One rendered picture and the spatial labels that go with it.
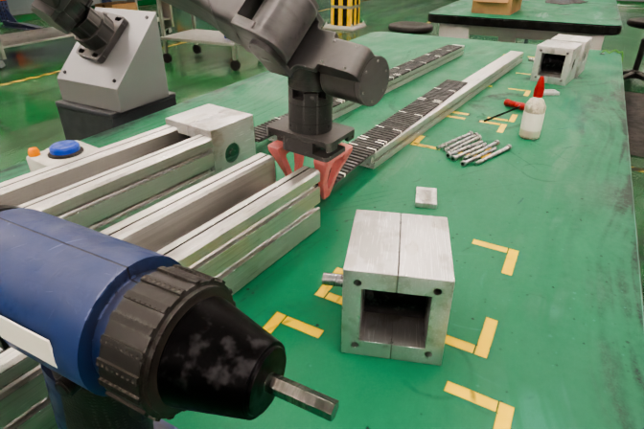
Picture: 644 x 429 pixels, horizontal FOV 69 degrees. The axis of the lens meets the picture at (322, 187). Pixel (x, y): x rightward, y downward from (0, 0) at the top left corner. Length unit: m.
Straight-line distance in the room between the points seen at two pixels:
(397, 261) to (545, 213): 0.36
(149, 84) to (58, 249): 0.97
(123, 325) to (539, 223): 0.58
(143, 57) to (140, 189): 0.57
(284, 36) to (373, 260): 0.26
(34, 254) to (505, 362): 0.38
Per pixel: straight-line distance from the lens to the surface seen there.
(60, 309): 0.21
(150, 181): 0.64
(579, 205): 0.76
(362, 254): 0.41
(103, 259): 0.21
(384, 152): 0.81
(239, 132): 0.73
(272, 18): 0.52
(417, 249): 0.42
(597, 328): 0.54
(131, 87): 1.14
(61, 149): 0.76
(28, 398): 0.41
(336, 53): 0.53
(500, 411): 0.44
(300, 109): 0.58
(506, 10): 2.76
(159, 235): 0.51
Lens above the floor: 1.11
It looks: 28 degrees down
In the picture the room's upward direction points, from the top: straight up
